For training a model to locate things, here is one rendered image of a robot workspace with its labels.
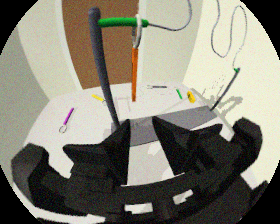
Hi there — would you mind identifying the orange handle with grey loop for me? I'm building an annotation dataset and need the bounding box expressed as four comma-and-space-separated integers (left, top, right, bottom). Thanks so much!
131, 15, 143, 103

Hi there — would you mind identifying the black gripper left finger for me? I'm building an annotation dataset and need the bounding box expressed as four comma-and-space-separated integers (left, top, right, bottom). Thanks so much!
62, 120, 132, 185

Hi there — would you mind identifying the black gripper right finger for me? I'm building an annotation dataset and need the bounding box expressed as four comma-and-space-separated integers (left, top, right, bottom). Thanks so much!
152, 116, 222, 176

